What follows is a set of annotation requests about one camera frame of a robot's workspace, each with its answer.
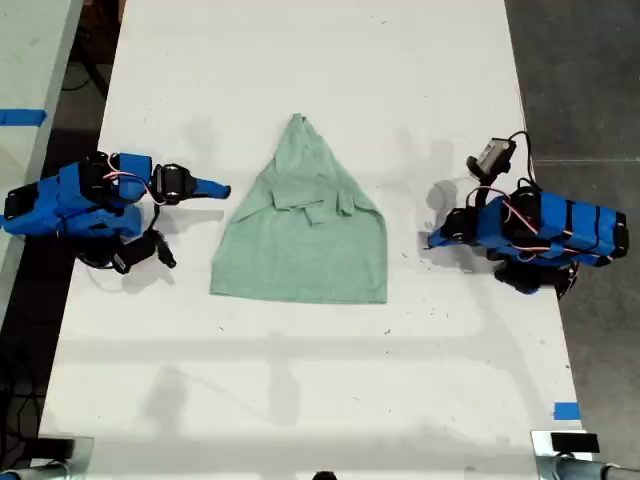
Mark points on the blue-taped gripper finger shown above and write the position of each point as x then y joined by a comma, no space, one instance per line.
438,234
212,194
210,185
439,243

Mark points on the pale green T-shirt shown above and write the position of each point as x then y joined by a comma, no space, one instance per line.
300,250

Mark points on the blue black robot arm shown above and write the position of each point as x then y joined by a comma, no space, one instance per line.
65,205
565,227

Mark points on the long blue tape strip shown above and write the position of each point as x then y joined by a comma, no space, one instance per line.
22,117

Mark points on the white side table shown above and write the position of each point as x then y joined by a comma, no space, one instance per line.
27,75

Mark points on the short blue tape strip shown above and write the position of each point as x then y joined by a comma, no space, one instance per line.
566,411

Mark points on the small black box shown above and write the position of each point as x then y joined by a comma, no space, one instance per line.
575,442
56,446

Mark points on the small black round object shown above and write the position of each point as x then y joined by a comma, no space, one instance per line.
324,475

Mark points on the grey metal pipe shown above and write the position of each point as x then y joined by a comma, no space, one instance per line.
595,470

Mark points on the black camera stalk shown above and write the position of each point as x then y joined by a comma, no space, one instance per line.
140,248
484,187

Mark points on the grey gripper camera box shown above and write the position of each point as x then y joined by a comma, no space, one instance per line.
495,154

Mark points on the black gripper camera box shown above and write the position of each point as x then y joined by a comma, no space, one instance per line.
121,263

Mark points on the shiny metal bracket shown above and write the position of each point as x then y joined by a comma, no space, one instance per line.
82,457
542,455

